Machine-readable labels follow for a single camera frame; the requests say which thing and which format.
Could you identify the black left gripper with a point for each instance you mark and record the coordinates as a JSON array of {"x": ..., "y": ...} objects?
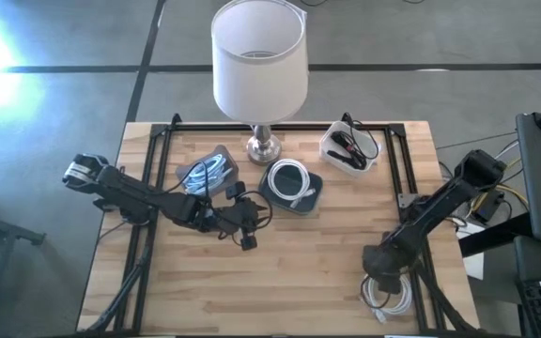
[{"x": 228, "y": 216}]

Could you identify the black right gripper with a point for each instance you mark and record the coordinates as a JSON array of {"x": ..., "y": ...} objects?
[{"x": 388, "y": 260}]

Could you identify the dark blue plastic bin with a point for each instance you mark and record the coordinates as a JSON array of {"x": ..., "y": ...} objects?
[{"x": 268, "y": 199}]

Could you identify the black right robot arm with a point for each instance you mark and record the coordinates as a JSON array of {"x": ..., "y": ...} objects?
[{"x": 439, "y": 206}]

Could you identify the silver lamp base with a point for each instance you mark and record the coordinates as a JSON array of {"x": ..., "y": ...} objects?
[{"x": 264, "y": 150}]

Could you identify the white plastic bin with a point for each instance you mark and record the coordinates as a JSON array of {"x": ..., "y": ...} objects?
[{"x": 331, "y": 164}]

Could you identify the white lamp shade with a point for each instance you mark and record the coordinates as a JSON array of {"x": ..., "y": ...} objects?
[{"x": 258, "y": 89}]

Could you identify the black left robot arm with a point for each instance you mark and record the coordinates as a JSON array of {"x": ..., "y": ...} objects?
[{"x": 134, "y": 195}]

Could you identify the black power box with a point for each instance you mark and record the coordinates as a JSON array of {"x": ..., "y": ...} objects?
[{"x": 486, "y": 211}]

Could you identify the clear plastic bin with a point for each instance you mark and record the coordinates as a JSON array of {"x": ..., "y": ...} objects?
[{"x": 183, "y": 174}]

